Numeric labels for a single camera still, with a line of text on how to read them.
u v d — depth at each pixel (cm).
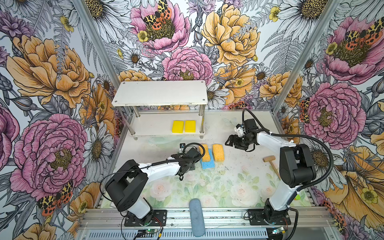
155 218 73
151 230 71
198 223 70
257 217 74
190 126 103
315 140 50
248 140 73
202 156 71
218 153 95
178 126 101
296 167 49
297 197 78
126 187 44
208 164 90
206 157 90
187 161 70
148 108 127
